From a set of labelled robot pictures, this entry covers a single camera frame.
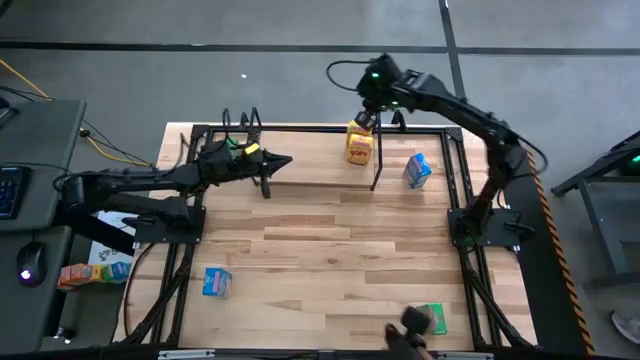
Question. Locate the colourful boxes on side table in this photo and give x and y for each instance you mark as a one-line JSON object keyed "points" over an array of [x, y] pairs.
{"points": [[75, 275]]}

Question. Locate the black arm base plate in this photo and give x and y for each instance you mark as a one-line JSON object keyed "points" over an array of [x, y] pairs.
{"points": [[500, 215], [150, 232]]}

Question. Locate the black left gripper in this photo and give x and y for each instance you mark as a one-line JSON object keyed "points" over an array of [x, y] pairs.
{"points": [[250, 165]]}

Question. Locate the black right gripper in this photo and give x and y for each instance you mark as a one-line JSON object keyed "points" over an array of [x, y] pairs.
{"points": [[380, 90]]}

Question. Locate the silver metal bracket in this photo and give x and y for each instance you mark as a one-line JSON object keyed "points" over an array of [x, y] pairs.
{"points": [[185, 354], [465, 356]]}

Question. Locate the blue Rice Krispies cereal box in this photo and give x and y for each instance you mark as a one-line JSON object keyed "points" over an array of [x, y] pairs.
{"points": [[417, 172], [217, 284]]}

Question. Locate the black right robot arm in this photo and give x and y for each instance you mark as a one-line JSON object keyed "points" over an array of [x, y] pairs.
{"points": [[465, 112]]}

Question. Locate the black metal wood shelf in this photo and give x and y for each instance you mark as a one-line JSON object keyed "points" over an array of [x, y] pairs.
{"points": [[310, 165]]}

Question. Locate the person's shoe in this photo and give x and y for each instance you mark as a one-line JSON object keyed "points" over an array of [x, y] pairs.
{"points": [[627, 325]]}

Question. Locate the grey metal stand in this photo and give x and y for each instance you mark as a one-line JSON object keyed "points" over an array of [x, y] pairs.
{"points": [[602, 230]]}

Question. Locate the yellow Corn Pops cereal box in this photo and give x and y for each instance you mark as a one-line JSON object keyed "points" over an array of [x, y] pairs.
{"points": [[351, 129], [360, 152]]}

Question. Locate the black keyboard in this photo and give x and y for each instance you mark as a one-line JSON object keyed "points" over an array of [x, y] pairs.
{"points": [[12, 192]]}

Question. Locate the black metal table frame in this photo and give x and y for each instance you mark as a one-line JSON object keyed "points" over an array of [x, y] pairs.
{"points": [[450, 170]]}

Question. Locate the white paper box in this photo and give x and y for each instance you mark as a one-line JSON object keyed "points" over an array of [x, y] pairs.
{"points": [[107, 250]]}

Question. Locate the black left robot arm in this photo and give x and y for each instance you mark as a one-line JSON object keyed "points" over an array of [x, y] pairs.
{"points": [[140, 180]]}

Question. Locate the black mat with hazard stripe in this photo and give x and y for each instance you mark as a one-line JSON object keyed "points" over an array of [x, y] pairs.
{"points": [[540, 280]]}

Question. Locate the grey desk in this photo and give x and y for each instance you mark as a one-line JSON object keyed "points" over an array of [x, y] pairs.
{"points": [[40, 130]]}

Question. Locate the green and blue cereal box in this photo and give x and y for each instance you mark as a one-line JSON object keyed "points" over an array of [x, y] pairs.
{"points": [[117, 272]]}

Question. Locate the black computer mouse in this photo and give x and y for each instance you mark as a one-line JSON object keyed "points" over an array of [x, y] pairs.
{"points": [[31, 262]]}

